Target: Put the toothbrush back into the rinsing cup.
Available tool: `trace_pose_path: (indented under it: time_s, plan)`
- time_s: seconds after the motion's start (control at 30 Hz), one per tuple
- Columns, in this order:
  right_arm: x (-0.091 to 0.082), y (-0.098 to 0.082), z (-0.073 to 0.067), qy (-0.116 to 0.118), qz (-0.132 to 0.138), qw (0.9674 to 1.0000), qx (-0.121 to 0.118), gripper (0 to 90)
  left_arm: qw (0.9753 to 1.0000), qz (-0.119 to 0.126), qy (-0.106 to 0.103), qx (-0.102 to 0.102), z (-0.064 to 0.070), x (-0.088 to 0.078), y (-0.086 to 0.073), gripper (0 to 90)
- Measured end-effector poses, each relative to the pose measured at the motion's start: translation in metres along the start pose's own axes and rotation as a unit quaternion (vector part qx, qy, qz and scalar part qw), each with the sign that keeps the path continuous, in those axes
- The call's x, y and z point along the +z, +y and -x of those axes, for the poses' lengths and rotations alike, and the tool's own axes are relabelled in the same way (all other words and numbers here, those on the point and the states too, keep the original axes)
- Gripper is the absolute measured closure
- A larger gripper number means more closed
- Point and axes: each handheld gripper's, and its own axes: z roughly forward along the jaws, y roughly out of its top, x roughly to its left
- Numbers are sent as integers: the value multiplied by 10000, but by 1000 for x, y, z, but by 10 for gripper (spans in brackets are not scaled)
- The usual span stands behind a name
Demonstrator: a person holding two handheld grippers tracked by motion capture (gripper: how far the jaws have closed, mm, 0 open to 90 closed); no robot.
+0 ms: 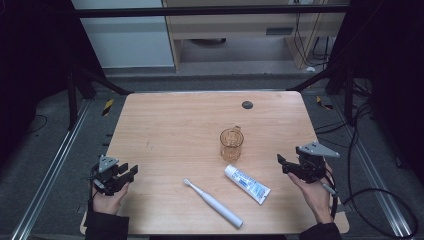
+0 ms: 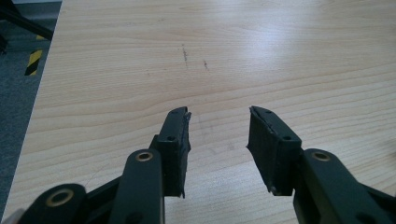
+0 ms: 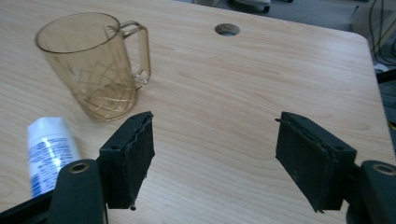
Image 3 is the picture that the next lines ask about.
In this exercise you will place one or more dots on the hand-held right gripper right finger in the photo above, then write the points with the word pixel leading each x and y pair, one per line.
pixel 314 161

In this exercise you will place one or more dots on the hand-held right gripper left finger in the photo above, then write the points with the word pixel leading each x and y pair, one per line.
pixel 127 165

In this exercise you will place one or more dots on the white toothpaste tube blue print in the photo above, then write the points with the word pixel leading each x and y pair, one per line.
pixel 49 146

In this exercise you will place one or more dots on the clear glass cup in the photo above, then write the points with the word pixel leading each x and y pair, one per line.
pixel 93 77

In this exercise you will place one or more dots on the small white object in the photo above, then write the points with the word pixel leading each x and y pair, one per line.
pixel 380 67

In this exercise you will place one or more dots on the dark object with white top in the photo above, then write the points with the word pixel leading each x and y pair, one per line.
pixel 249 6

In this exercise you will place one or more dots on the black diagonal frame strut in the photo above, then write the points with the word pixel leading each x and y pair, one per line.
pixel 387 76

